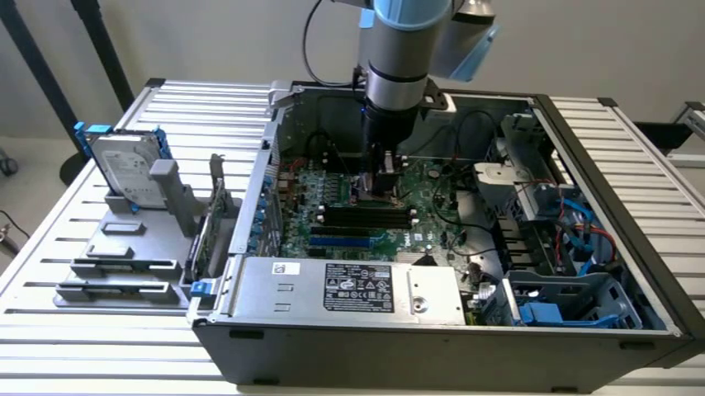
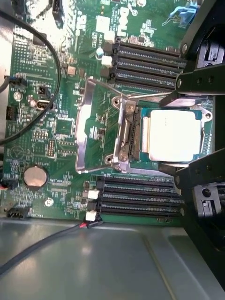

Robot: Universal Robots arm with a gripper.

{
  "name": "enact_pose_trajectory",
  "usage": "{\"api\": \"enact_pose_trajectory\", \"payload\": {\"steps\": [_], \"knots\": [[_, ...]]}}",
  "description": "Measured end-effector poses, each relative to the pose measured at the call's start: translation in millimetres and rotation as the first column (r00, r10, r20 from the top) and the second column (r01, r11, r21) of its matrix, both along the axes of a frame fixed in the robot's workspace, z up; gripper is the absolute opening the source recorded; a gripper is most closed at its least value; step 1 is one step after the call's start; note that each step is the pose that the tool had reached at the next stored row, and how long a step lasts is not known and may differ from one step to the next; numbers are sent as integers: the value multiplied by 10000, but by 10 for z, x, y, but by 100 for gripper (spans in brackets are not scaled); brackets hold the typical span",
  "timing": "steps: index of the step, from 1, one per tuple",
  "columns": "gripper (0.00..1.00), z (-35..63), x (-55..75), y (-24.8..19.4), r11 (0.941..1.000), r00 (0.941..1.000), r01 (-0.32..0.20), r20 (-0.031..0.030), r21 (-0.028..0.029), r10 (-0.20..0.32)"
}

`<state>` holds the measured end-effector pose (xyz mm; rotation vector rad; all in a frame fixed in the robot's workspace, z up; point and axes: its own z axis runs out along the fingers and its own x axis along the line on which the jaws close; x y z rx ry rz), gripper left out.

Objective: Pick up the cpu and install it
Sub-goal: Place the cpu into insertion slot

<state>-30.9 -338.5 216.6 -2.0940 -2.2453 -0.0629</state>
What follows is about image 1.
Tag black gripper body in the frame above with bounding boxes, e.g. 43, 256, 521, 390
360, 101, 420, 174

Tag metal CPU socket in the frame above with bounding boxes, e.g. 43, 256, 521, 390
349, 172, 409, 209

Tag black RAM slot bank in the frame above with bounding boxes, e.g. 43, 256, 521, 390
324, 204, 415, 231

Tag green motherboard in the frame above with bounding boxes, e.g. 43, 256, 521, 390
273, 158, 500, 290

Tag black expansion slot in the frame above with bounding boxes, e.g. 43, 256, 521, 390
309, 225, 372, 239

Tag blue expansion slot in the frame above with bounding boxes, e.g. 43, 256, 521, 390
306, 235, 372, 249

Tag grey metal disk bay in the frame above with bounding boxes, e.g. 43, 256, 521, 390
471, 110, 558, 222

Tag silver power supply unit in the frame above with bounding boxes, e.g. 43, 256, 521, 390
225, 256, 469, 328

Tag green graphics card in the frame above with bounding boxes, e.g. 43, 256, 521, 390
185, 153, 236, 285

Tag black open PC case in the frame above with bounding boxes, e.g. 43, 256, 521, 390
185, 80, 695, 388

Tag grey drive cage blue clips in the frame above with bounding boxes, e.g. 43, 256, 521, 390
500, 268, 644, 330

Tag hard disk with blue rails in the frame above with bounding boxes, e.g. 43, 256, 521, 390
71, 120, 173, 211

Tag grey parts rack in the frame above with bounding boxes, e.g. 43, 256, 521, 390
51, 159, 244, 309

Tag dark RAM stick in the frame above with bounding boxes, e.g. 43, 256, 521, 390
79, 258, 173, 266

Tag black stand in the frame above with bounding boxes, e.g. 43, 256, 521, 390
0, 0, 136, 187

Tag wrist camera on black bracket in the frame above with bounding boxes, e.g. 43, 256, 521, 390
419, 79, 459, 113

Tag black wire inside case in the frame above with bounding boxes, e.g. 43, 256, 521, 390
431, 110, 497, 168

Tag grey case release handle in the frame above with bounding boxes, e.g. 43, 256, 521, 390
266, 80, 305, 111

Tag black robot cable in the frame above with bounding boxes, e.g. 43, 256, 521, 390
300, 0, 365, 88

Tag blue wire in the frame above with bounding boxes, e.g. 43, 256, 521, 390
558, 196, 599, 276

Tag red wire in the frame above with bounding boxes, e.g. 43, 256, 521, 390
586, 222, 616, 267

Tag black cable beside table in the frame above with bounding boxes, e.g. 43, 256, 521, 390
0, 209, 31, 253

